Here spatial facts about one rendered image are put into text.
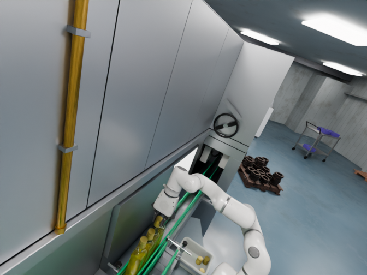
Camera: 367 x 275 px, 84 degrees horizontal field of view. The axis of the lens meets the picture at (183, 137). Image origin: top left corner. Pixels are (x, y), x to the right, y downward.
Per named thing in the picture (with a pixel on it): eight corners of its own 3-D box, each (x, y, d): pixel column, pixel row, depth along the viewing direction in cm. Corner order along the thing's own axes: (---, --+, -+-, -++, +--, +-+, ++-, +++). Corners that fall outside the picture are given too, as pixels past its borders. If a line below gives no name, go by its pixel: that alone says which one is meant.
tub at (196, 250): (181, 243, 143) (185, 234, 139) (209, 262, 136) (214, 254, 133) (169, 262, 127) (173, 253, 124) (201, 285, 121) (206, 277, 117)
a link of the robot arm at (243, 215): (210, 232, 84) (217, 222, 98) (259, 267, 77) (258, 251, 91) (230, 198, 83) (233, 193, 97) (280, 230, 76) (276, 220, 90)
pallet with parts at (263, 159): (259, 164, 497) (267, 150, 481) (280, 196, 394) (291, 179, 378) (230, 156, 485) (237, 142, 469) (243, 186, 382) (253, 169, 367)
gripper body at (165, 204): (159, 187, 95) (151, 208, 97) (178, 198, 92) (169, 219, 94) (166, 184, 102) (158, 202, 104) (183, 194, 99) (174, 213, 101)
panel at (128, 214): (183, 177, 175) (196, 143, 162) (185, 178, 174) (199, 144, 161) (102, 255, 97) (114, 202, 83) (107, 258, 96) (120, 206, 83)
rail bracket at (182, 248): (165, 244, 123) (170, 229, 118) (188, 261, 118) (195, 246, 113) (162, 247, 121) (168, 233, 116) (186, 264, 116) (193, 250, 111)
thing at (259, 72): (223, 127, 248) (255, 52, 213) (252, 141, 237) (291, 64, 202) (203, 143, 187) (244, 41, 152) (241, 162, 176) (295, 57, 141)
